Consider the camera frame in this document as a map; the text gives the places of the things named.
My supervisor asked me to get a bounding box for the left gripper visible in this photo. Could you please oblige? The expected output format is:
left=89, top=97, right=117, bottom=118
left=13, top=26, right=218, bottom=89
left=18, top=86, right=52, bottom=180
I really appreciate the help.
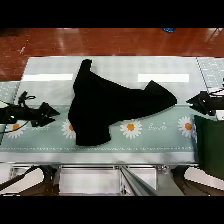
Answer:
left=19, top=101, right=61, bottom=128

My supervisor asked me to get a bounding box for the black garment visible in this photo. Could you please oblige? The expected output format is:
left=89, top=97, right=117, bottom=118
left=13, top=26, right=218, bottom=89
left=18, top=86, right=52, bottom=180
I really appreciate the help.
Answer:
left=67, top=58, right=178, bottom=147

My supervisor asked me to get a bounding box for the dark green garment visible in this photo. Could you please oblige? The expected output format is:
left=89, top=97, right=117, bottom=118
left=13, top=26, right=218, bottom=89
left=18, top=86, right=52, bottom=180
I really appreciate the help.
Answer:
left=192, top=114, right=224, bottom=182

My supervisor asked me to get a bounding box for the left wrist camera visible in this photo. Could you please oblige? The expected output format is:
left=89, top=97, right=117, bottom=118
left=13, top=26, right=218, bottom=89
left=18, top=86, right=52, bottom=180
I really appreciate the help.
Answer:
left=17, top=90, right=37, bottom=108

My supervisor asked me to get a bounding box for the silver frame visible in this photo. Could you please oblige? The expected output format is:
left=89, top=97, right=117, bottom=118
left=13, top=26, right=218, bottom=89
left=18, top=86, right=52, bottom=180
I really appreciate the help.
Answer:
left=0, top=162, right=224, bottom=197

